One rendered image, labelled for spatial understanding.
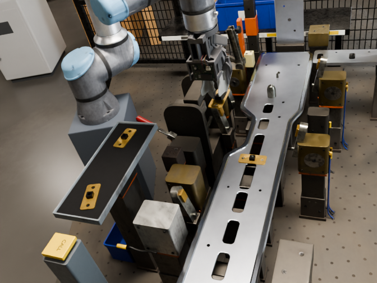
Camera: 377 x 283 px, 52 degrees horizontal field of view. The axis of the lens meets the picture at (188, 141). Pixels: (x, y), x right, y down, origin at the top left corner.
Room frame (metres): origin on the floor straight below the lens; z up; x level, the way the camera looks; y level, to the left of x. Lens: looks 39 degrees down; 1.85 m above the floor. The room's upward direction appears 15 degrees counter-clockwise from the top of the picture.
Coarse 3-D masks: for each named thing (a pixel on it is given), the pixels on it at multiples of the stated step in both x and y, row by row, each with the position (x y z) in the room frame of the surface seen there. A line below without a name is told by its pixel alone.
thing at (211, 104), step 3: (228, 90) 0.88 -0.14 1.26; (216, 93) 0.88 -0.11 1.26; (228, 93) 0.87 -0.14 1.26; (216, 96) 0.86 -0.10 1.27; (225, 96) 0.86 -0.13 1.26; (213, 99) 0.86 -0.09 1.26; (216, 99) 0.85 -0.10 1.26; (219, 99) 0.85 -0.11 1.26; (225, 99) 0.84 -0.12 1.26; (210, 102) 0.85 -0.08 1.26; (213, 102) 0.85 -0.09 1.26; (216, 102) 0.84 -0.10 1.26; (219, 102) 0.84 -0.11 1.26; (222, 102) 0.83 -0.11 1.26; (210, 105) 0.84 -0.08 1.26; (213, 105) 0.83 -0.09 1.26; (219, 105) 0.83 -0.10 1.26; (222, 105) 0.82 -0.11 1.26
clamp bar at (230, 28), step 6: (228, 30) 1.34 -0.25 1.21; (234, 30) 1.34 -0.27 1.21; (240, 30) 1.33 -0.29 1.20; (228, 36) 1.34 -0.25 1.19; (234, 36) 1.34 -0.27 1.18; (234, 42) 1.33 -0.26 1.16; (234, 48) 1.33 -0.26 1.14; (240, 48) 1.35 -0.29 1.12; (234, 54) 1.33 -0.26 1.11; (240, 54) 1.35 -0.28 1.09; (240, 60) 1.32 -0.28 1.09
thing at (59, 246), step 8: (56, 232) 0.64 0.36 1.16; (56, 240) 0.61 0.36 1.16; (64, 240) 0.61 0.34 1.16; (72, 240) 0.60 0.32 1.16; (48, 248) 0.60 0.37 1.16; (56, 248) 0.59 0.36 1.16; (64, 248) 0.58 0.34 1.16; (48, 256) 0.58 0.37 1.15; (56, 256) 0.57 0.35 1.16; (64, 256) 0.56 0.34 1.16
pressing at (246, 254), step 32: (256, 64) 1.40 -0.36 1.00; (288, 64) 1.34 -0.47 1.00; (256, 96) 1.19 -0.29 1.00; (288, 96) 1.14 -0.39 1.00; (256, 128) 1.01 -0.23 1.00; (288, 128) 0.97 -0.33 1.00; (224, 160) 0.89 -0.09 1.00; (224, 192) 0.77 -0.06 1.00; (256, 192) 0.74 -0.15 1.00; (224, 224) 0.66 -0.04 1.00; (256, 224) 0.63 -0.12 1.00; (192, 256) 0.58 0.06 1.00; (256, 256) 0.54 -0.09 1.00
